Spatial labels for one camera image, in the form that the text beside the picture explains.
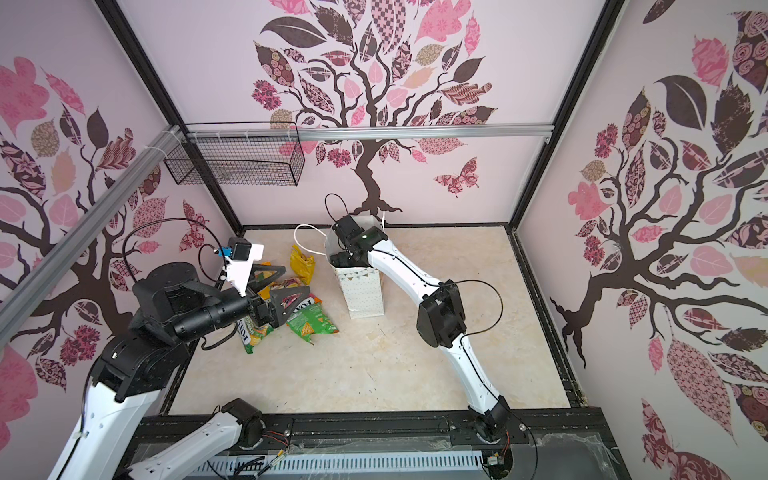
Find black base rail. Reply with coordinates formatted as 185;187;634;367
131;406;613;457

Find green snack bag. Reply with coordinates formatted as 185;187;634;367
287;304;339;344

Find yellow snack bag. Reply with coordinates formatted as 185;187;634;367
290;244;316;285

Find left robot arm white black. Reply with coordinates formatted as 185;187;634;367
49;262;288;479

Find green yellow candy bag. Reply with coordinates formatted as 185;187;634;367
236;317;273;354

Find aluminium rail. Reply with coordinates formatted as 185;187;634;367
1;125;183;345
186;123;554;142

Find aluminium rail left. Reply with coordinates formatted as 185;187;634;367
1;125;183;345

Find aluminium rail back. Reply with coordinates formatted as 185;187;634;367
186;123;554;142

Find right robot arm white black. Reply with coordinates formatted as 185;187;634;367
330;215;511;443

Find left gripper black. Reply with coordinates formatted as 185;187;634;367
173;263;311;343

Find orange pink snack bag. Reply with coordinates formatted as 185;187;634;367
270;277;322;310

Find white slotted cable duct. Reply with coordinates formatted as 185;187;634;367
187;451;488;479

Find black wire basket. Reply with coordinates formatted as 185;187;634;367
164;120;305;187

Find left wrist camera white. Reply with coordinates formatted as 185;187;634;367
219;237;264;297

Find white patterned paper bag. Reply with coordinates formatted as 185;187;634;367
293;223;384;320

